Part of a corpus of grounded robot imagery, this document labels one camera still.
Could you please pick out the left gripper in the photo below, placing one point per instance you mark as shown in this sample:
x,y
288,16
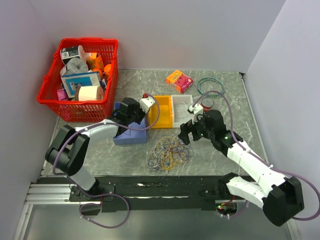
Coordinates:
x,y
143,114

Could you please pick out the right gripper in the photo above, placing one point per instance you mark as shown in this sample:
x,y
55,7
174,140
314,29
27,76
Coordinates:
x,y
189,127

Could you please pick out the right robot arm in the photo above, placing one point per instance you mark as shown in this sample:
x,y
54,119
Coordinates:
x,y
279,197

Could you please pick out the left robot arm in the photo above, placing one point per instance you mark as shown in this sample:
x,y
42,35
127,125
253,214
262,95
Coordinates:
x,y
69,147

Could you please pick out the red white soup can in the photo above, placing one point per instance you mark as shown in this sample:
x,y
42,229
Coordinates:
x,y
207,103

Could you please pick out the blue open box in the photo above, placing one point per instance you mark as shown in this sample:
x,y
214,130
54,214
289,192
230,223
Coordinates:
x,y
131,137

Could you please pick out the red plastic basket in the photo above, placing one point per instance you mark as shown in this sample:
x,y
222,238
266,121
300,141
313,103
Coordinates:
x,y
76,111

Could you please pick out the white plastic bin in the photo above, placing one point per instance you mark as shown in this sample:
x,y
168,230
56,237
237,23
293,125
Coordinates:
x,y
179,106

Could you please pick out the yellow plastic bin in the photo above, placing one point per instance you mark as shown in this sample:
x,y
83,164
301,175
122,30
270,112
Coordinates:
x,y
165,115

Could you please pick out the orange ball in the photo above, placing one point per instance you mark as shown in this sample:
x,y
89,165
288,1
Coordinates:
x,y
107,69

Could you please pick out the orange pink snack box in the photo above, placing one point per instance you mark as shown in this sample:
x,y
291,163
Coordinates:
x,y
179,81

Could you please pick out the orange snack packet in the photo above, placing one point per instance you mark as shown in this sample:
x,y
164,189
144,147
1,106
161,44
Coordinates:
x,y
95,62

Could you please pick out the blue white box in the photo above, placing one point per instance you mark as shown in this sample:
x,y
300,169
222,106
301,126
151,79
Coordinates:
x,y
71,82

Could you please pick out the magenta packet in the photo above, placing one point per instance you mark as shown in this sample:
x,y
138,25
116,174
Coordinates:
x,y
62,95

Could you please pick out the black white box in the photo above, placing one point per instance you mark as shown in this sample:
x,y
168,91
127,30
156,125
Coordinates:
x,y
70,53

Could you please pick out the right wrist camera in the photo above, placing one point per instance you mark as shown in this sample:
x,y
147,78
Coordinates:
x,y
196,111

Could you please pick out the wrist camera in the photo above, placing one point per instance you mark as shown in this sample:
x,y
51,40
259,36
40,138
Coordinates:
x,y
146,103
196,111

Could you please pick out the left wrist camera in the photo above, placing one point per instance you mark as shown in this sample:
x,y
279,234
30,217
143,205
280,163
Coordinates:
x,y
146,103

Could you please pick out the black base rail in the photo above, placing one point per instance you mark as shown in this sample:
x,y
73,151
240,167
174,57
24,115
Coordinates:
x,y
121,193

